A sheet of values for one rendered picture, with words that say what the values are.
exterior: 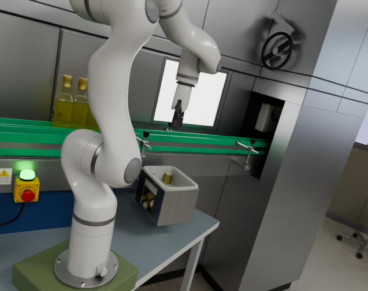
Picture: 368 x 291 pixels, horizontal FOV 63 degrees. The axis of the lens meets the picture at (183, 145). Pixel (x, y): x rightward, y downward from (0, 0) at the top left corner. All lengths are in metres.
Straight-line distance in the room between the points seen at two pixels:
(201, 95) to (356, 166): 2.95
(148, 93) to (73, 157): 0.76
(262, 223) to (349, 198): 2.59
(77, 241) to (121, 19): 0.60
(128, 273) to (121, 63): 0.64
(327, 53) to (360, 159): 2.65
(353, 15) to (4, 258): 1.90
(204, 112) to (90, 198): 1.03
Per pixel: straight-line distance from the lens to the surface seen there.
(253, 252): 2.02
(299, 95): 1.75
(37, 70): 1.39
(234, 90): 1.87
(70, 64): 1.38
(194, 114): 1.70
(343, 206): 4.43
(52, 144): 1.17
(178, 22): 0.94
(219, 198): 2.14
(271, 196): 1.84
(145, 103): 1.52
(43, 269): 1.04
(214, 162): 1.65
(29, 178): 1.12
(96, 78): 0.75
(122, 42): 0.70
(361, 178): 4.33
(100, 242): 0.92
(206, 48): 1.01
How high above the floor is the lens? 1.48
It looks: 15 degrees down
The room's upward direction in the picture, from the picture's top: 14 degrees clockwise
